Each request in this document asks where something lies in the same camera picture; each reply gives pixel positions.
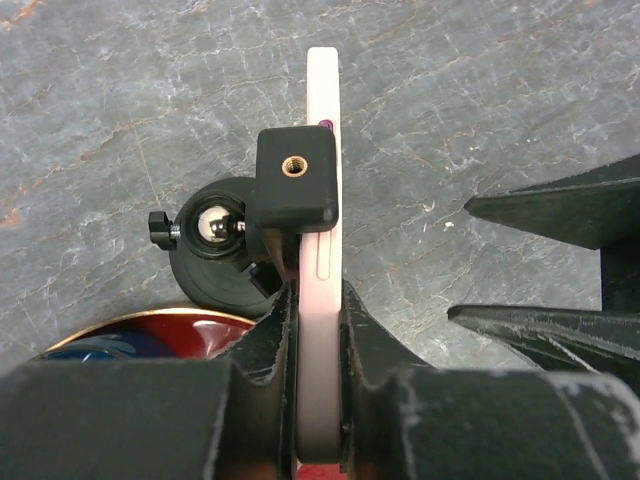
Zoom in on dark blue mug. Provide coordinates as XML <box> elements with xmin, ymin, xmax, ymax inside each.
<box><xmin>38</xmin><ymin>333</ymin><xmax>144</xmax><ymax>362</ymax></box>

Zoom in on red round tray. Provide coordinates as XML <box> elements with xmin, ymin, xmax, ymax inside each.
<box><xmin>43</xmin><ymin>307</ymin><xmax>255</xmax><ymax>359</ymax></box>

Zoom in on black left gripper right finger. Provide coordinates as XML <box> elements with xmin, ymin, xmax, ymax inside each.
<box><xmin>340</xmin><ymin>285</ymin><xmax>639</xmax><ymax>479</ymax></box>

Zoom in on black phone stand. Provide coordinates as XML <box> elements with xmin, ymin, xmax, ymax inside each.
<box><xmin>148</xmin><ymin>120</ymin><xmax>339</xmax><ymax>318</ymax></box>

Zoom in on phone with pink case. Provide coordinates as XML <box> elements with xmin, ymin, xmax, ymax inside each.
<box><xmin>295</xmin><ymin>47</ymin><xmax>342</xmax><ymax>464</ymax></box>

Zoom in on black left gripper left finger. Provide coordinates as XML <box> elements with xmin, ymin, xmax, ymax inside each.
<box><xmin>1</xmin><ymin>285</ymin><xmax>298</xmax><ymax>479</ymax></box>

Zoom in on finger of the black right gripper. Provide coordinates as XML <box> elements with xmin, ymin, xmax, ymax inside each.
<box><xmin>447</xmin><ymin>305</ymin><xmax>639</xmax><ymax>373</ymax></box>
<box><xmin>464</xmin><ymin>155</ymin><xmax>639</xmax><ymax>250</ymax></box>

